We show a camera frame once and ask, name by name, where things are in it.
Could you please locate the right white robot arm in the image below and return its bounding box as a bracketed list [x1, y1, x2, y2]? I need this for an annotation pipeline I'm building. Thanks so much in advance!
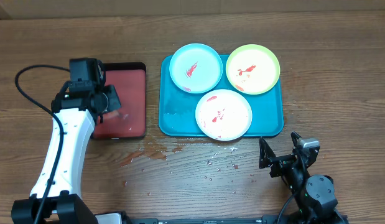
[259, 131, 348, 224]

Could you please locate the black tray with red liquid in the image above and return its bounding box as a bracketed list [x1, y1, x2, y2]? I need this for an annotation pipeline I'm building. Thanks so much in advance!
[91, 62, 146, 139]

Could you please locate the yellow-green plate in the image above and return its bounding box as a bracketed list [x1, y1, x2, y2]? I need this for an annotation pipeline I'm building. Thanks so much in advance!
[225, 44, 281, 95]

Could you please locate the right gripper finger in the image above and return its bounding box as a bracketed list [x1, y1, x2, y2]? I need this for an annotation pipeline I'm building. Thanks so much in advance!
[290, 131, 302, 146]
[259, 137, 276, 169]

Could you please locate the red-stained sponge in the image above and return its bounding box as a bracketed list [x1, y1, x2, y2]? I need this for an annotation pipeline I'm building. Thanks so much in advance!
[103, 110, 129, 121]

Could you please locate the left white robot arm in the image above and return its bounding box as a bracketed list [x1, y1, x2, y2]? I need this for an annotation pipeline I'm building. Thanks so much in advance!
[11, 58, 127, 223]

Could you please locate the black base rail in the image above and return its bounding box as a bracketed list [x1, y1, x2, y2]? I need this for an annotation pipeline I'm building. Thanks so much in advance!
[95, 211, 348, 224]

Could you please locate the light blue plate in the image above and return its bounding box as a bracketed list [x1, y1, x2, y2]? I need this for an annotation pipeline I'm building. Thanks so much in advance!
[169, 43, 223, 93]

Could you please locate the teal plastic tray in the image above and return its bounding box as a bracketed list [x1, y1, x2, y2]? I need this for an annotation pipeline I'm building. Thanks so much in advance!
[159, 55, 284, 137]

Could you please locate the white plate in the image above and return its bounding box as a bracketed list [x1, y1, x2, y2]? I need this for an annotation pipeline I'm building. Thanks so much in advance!
[195, 89, 253, 141]

